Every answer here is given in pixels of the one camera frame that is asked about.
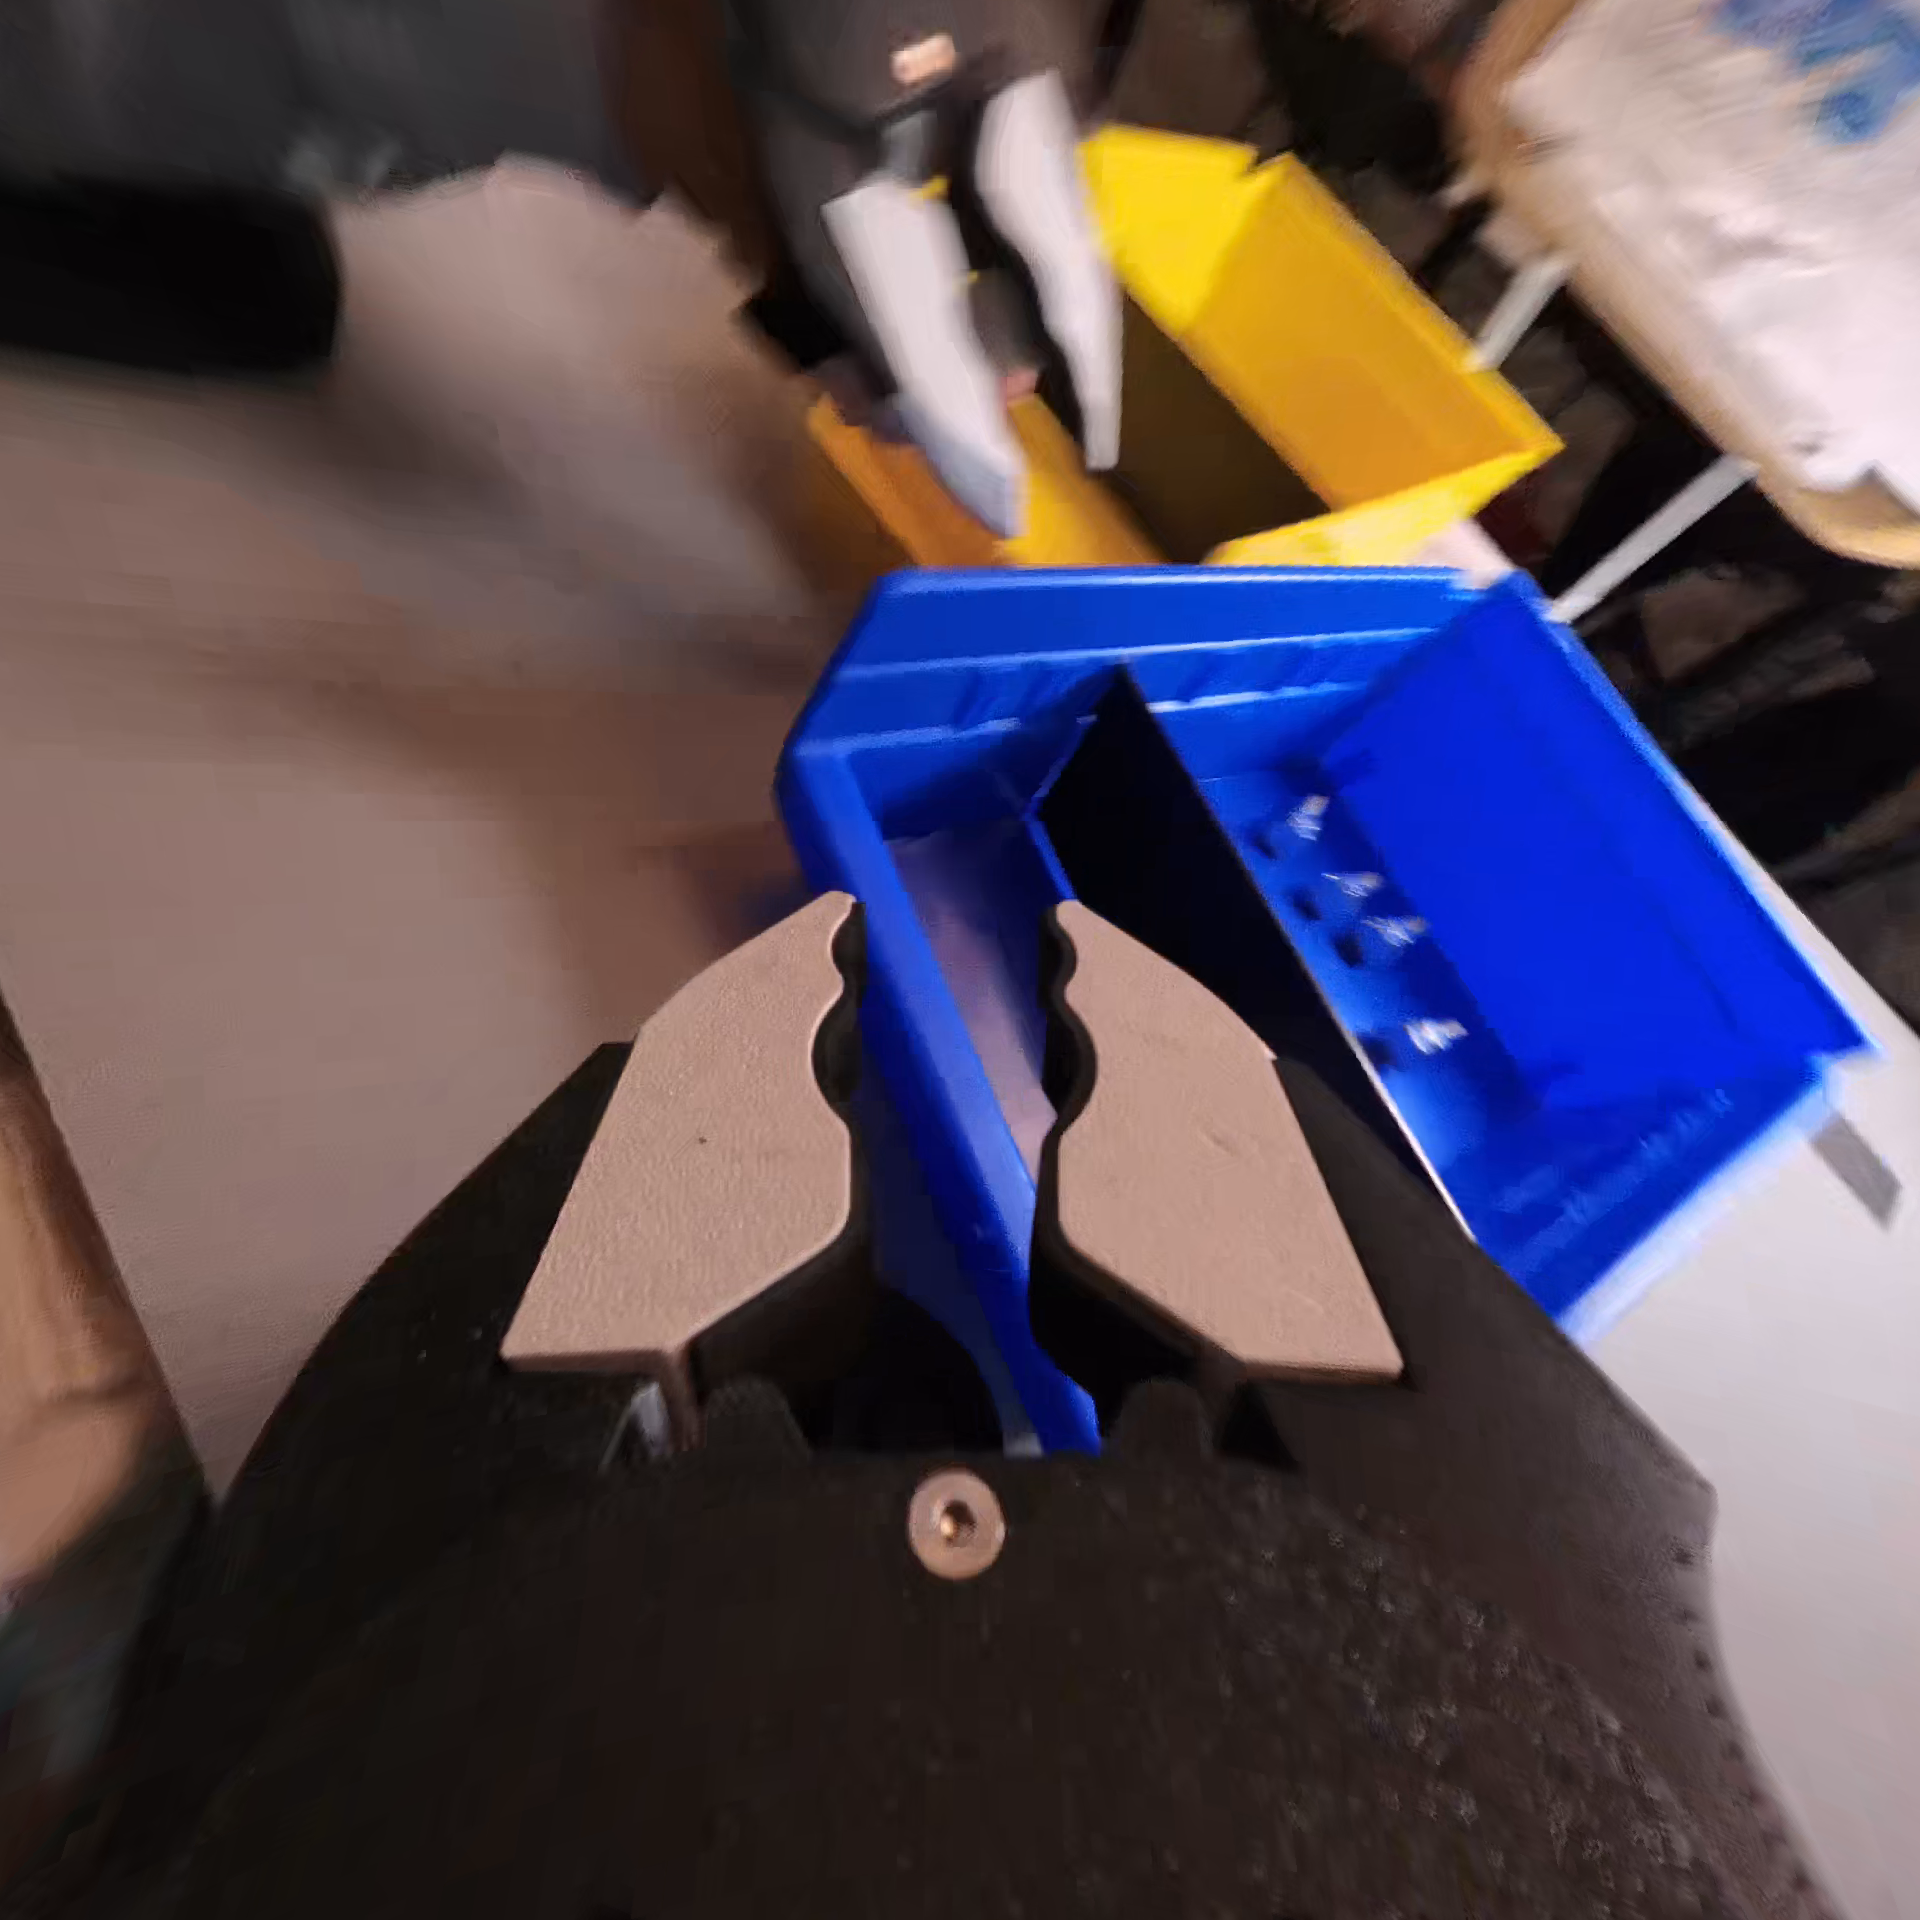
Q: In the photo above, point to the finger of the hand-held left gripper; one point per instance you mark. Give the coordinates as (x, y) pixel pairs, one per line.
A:
(1058, 225)
(930, 345)

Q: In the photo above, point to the blue plastic bin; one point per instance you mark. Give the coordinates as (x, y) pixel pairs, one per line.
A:
(1576, 901)

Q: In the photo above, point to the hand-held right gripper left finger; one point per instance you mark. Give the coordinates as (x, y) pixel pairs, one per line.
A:
(690, 1184)

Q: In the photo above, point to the yellow plastic bin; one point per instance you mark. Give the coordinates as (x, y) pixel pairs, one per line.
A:
(1320, 329)

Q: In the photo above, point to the white instruction sheet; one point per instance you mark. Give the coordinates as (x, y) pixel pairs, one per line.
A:
(1693, 225)

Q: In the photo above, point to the wooden document stand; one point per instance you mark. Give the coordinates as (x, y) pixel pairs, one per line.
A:
(1844, 516)

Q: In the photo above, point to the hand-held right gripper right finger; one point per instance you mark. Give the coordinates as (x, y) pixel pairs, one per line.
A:
(1200, 1184)

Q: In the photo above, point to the small silver fastener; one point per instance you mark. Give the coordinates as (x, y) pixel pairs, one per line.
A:
(1308, 819)
(1357, 885)

